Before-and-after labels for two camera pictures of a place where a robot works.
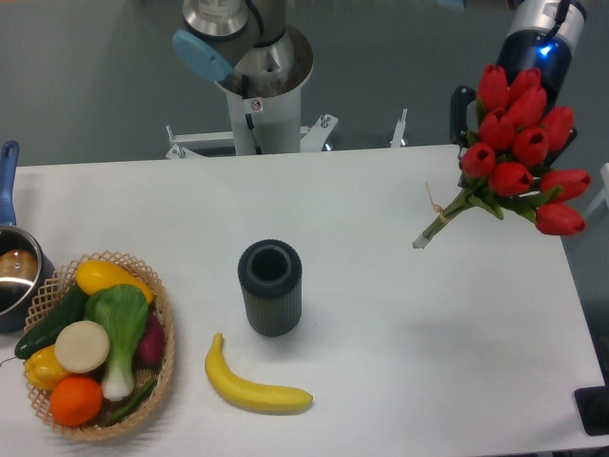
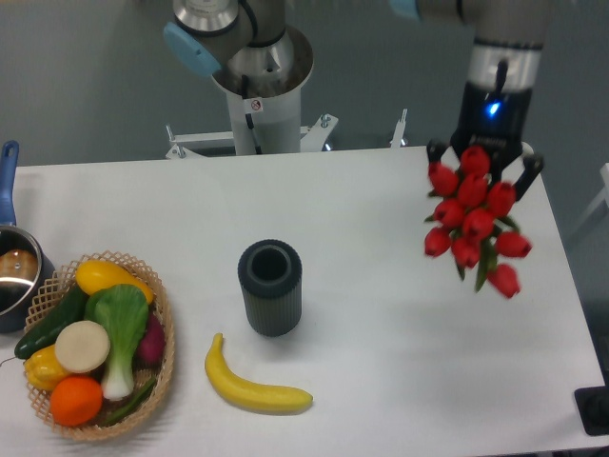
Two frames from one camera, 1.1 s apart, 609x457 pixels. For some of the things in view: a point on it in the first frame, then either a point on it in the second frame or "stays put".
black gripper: [540, 36] -> [496, 119]
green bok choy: [122, 310] stays put
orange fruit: [75, 401] stays put
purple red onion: [150, 351] stays put
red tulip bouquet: [512, 138] -> [470, 224]
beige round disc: [82, 346] stays put
